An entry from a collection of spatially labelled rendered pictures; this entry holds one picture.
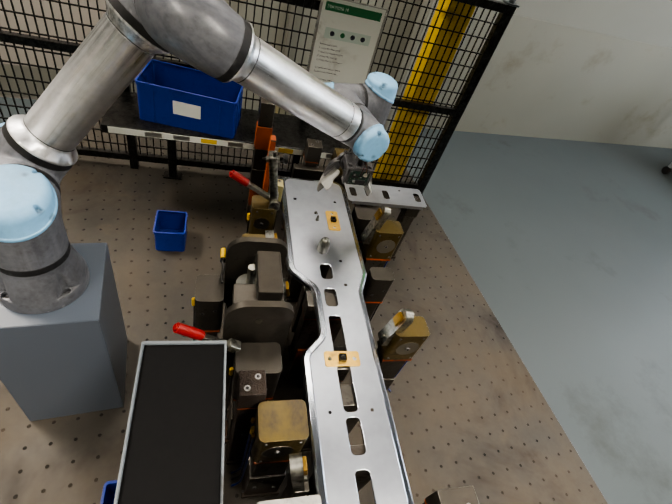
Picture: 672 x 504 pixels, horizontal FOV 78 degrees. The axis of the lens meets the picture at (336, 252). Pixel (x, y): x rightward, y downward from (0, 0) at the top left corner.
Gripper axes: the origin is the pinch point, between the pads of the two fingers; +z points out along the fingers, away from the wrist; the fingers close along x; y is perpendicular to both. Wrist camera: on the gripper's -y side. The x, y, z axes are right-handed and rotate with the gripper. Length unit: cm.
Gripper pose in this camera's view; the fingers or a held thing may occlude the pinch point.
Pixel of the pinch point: (342, 192)
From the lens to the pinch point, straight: 120.4
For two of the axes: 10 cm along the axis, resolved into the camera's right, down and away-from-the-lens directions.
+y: 1.5, 7.5, -6.4
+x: 9.6, 0.5, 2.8
